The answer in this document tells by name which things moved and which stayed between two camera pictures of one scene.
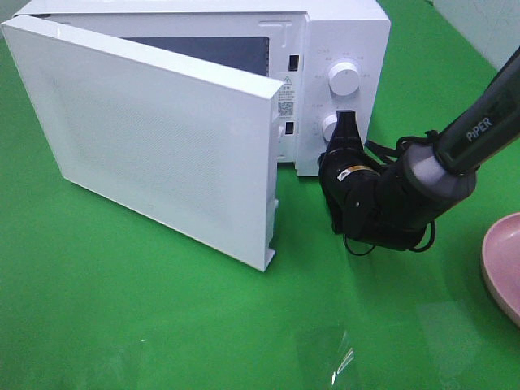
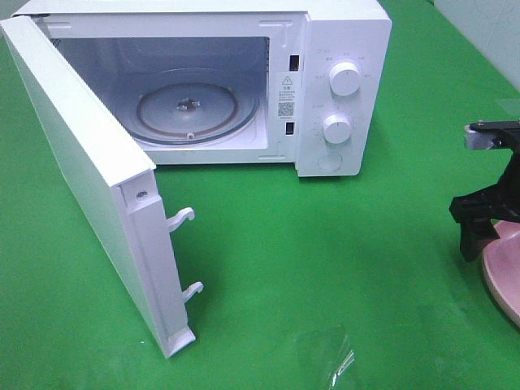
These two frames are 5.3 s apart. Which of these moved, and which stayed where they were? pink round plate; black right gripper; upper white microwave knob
Moved: black right gripper
Stayed: upper white microwave knob; pink round plate
